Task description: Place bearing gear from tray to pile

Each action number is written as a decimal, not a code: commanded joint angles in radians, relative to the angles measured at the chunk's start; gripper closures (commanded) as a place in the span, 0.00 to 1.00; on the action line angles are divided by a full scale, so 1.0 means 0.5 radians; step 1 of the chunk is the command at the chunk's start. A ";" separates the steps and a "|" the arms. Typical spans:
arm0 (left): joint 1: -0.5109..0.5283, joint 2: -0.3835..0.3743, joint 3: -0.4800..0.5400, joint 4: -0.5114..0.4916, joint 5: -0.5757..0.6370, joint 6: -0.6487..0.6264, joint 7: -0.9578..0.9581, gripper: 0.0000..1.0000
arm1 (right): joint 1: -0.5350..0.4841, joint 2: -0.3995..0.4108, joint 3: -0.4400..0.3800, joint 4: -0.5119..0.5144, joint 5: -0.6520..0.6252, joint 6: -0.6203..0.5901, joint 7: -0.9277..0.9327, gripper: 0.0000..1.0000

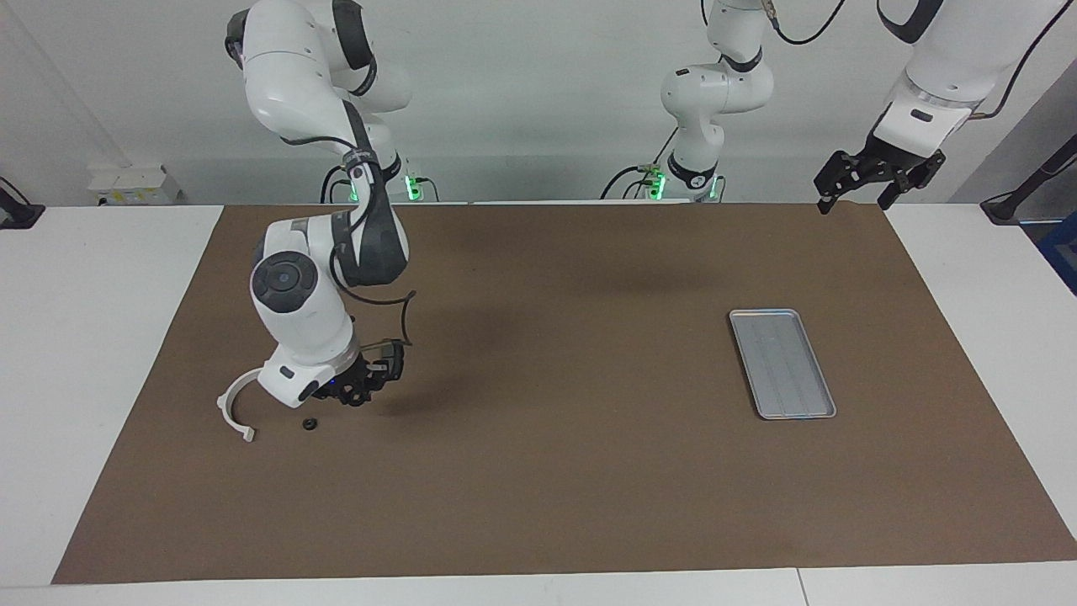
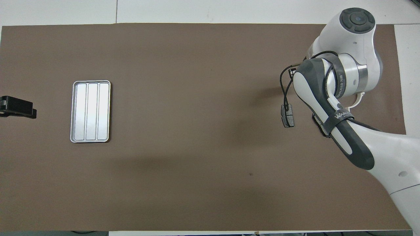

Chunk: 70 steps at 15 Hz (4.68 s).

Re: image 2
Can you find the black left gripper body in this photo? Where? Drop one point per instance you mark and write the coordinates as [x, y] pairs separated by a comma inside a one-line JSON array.
[[18, 108]]

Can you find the white curved plastic bracket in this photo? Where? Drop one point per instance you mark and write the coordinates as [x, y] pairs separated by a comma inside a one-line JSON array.
[[357, 101]]

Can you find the rectangular dark brake pad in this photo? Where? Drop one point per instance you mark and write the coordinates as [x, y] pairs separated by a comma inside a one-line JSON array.
[[288, 116]]

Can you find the rounded dark brake pad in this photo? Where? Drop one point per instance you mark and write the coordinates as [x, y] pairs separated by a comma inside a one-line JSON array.
[[319, 126]]

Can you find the silver metal tray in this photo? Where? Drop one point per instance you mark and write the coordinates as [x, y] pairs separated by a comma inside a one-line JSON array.
[[90, 111]]

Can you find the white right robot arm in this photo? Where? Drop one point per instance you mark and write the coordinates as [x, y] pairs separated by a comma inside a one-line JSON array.
[[354, 65]]

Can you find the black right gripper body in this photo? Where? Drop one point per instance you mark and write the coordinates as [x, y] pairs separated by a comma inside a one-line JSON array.
[[292, 72]]

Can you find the brown table mat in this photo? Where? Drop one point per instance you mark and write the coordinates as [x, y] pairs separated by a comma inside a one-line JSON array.
[[197, 65]]

